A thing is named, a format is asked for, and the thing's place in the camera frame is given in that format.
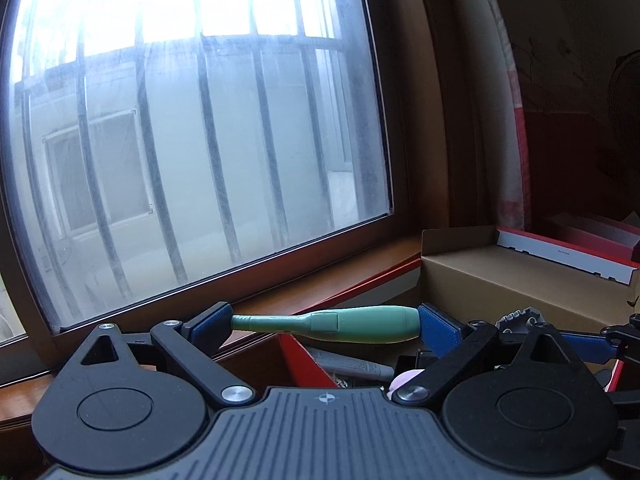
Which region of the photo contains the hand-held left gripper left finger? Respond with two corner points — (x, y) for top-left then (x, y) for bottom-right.
(60, 301), (256, 408)

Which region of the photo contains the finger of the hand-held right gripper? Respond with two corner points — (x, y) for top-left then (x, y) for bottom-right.
(547, 312), (640, 366)

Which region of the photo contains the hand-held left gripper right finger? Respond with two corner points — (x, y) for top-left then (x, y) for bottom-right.
(392, 303), (596, 404)

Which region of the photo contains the green plastic tool handle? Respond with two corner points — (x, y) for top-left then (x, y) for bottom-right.
(231, 306), (422, 346)

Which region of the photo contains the pink round object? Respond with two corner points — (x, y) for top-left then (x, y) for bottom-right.
(389, 369), (427, 393)

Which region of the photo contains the grey toothed hair clip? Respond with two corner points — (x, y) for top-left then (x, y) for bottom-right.
(495, 308), (544, 336)

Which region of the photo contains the brown cardboard box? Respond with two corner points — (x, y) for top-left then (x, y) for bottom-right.
(420, 225), (640, 362)

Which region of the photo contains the grey marker pen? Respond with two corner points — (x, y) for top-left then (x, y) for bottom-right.
(304, 344), (397, 382)

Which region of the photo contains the red white flat box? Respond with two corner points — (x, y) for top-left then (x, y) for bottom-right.
(496, 212), (640, 287)

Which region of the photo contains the wooden window sill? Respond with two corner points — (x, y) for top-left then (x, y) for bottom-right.
(0, 237), (425, 392)

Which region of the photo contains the barred glass window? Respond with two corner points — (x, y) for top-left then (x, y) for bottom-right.
(0, 0), (451, 378)

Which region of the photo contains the patterned curtain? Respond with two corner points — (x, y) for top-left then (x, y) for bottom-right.
(475, 0), (533, 233)

